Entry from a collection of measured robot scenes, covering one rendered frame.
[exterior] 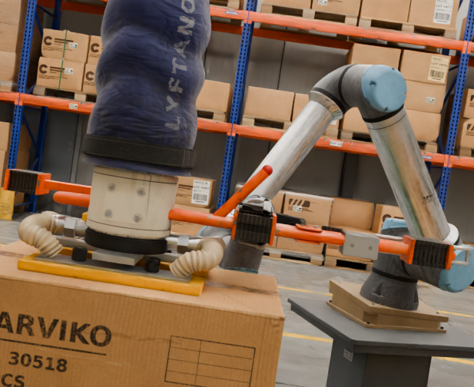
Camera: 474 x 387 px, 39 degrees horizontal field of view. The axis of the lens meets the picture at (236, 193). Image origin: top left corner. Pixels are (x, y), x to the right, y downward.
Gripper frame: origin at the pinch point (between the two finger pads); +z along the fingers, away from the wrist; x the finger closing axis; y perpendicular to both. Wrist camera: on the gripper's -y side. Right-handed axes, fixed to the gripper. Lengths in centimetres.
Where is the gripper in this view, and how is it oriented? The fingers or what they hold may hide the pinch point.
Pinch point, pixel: (266, 227)
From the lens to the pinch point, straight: 136.8
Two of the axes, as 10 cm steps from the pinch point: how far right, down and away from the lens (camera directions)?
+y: -9.9, -1.4, 0.3
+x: 1.4, -9.9, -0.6
